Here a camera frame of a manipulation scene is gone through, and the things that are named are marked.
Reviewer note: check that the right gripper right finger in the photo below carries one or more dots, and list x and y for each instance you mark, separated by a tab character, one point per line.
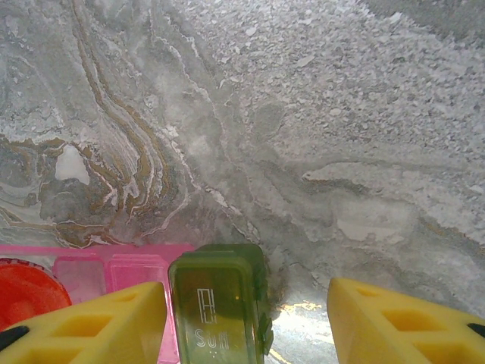
398	330

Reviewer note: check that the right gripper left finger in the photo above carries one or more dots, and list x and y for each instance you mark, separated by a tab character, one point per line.
76	333

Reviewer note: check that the orange pill bottle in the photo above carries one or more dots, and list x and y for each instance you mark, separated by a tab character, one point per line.
26	292

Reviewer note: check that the pink pill organizer box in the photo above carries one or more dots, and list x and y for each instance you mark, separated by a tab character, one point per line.
132	269

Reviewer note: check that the green pill organizer box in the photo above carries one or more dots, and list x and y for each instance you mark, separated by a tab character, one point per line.
216	288

